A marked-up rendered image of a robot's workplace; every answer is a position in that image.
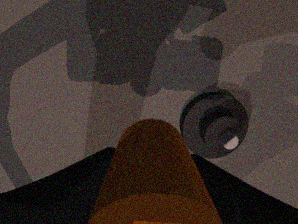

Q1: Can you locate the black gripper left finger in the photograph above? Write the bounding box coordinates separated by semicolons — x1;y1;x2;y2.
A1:
0;148;116;224

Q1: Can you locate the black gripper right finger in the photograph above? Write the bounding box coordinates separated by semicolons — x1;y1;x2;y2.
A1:
192;153;298;224

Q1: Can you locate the orange cylinder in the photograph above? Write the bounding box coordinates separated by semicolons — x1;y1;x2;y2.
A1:
86;119;222;224

